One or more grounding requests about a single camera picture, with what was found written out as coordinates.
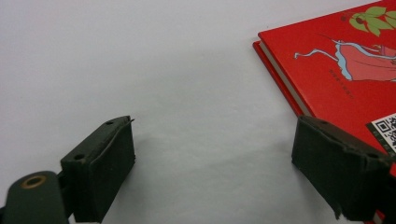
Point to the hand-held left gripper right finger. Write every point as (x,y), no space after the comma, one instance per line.
(339,168)

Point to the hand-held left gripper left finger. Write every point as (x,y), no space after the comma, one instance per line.
(99,168)

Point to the red hardcover book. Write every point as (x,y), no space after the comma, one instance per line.
(317,46)

